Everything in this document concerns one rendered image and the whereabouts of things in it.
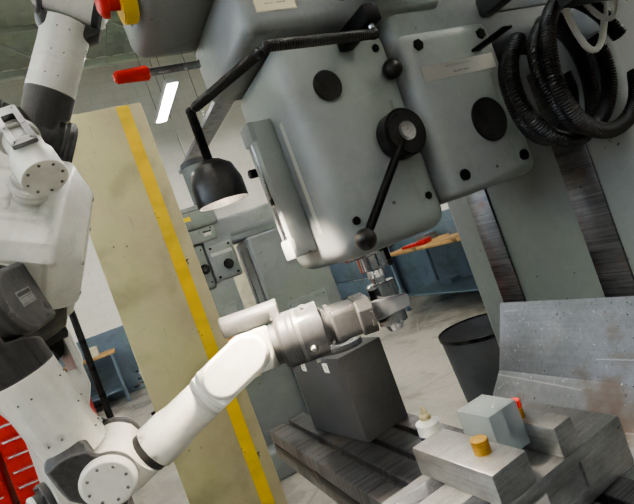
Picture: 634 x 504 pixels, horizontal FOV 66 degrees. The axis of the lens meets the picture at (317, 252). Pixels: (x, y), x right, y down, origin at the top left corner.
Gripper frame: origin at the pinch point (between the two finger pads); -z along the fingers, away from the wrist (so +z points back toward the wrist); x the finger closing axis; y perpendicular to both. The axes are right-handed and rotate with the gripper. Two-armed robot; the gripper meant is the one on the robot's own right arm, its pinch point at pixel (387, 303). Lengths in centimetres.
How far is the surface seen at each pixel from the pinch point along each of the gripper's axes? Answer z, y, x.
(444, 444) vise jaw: 1.1, 18.3, -13.3
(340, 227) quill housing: 4.3, -13.8, -11.5
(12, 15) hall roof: 287, -495, 682
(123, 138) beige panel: 68, -91, 158
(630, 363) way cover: -34.4, 22.9, -0.7
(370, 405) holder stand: 6.9, 22.7, 23.6
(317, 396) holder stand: 17.1, 20.3, 34.6
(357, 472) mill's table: 13.9, 29.4, 11.9
